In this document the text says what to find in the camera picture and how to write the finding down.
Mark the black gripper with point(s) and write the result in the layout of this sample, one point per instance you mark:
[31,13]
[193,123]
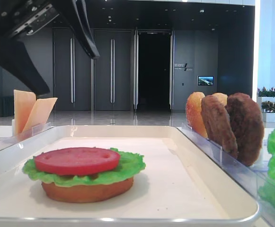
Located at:
[26,17]

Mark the red tomato slice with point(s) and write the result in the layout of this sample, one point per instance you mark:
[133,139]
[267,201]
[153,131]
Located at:
[77,161]

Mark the tall cheese slice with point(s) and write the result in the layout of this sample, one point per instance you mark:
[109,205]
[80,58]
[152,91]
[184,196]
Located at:
[23,104]

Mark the leaning cheese slice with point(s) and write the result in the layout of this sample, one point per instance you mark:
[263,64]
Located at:
[40,112]

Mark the green lettuce leaf on tray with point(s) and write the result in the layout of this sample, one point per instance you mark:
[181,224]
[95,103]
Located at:
[129,165]

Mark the bottom bread slice on tray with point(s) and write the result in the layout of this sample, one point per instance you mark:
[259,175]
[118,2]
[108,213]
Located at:
[86,193]

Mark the near brown meat patty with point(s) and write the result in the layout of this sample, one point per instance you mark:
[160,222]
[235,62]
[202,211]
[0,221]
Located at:
[217,124]

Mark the brown meat patty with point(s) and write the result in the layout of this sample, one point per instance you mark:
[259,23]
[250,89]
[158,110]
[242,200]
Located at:
[247,125]
[217,124]

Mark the far brown meat patty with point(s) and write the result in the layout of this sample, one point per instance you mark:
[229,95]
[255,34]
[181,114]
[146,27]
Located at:
[247,125]

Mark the left clear acrylic rack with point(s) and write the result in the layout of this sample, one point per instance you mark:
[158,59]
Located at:
[21,136]

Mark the clear acrylic rack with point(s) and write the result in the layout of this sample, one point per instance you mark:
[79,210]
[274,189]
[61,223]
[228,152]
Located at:
[21,136]
[253,179]

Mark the near bun half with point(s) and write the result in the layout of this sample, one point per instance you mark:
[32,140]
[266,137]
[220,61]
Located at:
[193,113]

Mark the bun half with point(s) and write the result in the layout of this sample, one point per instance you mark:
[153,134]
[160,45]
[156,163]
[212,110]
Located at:
[221,97]
[193,113]

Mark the far bun half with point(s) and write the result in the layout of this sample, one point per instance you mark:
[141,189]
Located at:
[221,97]

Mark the white rectangular tray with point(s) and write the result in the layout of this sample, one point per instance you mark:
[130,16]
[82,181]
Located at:
[180,186]

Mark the white flower planter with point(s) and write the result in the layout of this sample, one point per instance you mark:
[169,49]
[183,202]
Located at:
[266,102]

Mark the right clear acrylic rack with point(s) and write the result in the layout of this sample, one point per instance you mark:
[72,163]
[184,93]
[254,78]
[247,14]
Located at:
[253,179]

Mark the wall display screen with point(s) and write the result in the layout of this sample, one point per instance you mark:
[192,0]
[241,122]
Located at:
[205,80]

